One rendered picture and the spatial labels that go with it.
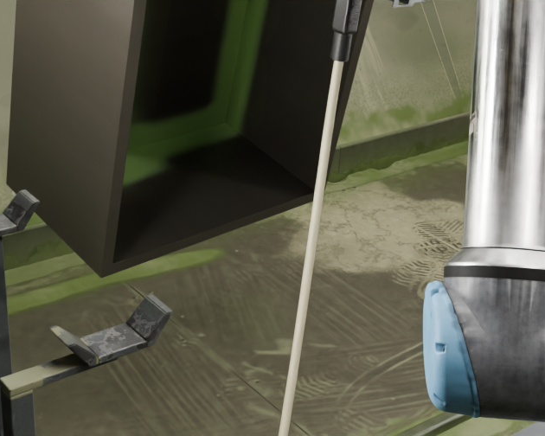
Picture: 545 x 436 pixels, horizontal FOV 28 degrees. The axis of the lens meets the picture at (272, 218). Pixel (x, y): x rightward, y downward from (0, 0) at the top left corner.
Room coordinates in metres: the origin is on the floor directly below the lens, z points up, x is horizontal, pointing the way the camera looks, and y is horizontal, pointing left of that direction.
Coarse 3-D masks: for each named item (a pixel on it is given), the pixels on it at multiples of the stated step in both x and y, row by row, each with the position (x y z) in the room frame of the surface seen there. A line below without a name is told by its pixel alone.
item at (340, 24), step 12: (336, 0) 1.68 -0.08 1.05; (348, 0) 1.67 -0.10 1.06; (360, 0) 1.68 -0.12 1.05; (336, 12) 1.68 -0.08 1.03; (348, 12) 1.66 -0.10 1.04; (336, 24) 1.68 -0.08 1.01; (348, 24) 1.66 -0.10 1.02; (336, 36) 1.67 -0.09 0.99; (348, 36) 1.67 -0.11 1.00; (336, 48) 1.67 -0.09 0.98; (348, 48) 1.67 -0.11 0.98; (336, 60) 1.67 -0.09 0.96; (348, 60) 1.68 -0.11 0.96
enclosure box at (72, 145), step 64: (64, 0) 1.86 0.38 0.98; (128, 0) 1.72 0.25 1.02; (192, 0) 2.29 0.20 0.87; (256, 0) 2.39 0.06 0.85; (320, 0) 2.24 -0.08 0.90; (64, 64) 1.87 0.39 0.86; (128, 64) 1.73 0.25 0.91; (192, 64) 2.33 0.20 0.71; (256, 64) 2.38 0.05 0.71; (320, 64) 2.23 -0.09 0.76; (64, 128) 1.87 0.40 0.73; (128, 128) 1.76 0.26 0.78; (192, 128) 2.38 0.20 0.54; (256, 128) 2.37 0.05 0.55; (320, 128) 2.22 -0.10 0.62; (64, 192) 1.88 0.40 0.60; (128, 192) 2.09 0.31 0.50; (192, 192) 2.13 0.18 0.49; (256, 192) 2.18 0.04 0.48; (128, 256) 1.87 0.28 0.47
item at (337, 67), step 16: (336, 64) 1.67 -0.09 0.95; (336, 80) 1.67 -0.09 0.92; (336, 96) 1.67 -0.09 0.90; (320, 160) 1.65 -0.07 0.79; (320, 176) 1.64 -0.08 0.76; (320, 192) 1.63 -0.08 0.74; (320, 208) 1.63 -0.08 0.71; (304, 272) 1.59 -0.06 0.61; (304, 288) 1.58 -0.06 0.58; (304, 304) 1.57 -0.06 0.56; (304, 320) 1.56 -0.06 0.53; (288, 384) 1.51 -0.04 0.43; (288, 400) 1.50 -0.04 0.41; (288, 416) 1.49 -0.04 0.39
